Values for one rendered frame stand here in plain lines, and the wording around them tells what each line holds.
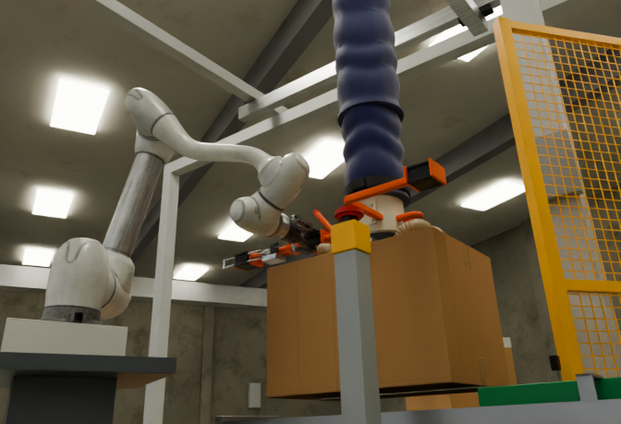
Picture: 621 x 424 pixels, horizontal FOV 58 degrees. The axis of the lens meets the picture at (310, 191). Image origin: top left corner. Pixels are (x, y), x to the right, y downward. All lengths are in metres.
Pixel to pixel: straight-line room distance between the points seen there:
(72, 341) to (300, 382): 0.63
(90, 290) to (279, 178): 0.63
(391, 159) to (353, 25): 0.56
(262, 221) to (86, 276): 0.53
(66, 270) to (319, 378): 0.78
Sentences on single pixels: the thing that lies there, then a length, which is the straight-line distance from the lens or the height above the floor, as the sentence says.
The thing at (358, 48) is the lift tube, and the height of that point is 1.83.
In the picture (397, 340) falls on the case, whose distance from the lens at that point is 1.55.
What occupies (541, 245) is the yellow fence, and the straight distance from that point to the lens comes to 2.10.
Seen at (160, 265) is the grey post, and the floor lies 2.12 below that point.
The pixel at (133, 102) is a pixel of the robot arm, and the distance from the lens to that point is 2.03.
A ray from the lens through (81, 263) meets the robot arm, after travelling 1.77.
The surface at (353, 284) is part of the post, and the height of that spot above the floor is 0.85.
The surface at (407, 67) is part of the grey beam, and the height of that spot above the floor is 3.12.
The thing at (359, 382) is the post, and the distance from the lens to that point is 1.22.
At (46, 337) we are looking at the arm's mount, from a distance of 1.66.
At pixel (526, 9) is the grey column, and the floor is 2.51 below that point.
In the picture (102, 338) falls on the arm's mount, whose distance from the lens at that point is 1.67.
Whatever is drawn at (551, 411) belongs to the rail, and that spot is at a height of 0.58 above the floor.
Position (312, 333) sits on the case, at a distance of 1.71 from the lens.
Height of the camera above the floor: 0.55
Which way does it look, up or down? 24 degrees up
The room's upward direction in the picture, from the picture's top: 2 degrees counter-clockwise
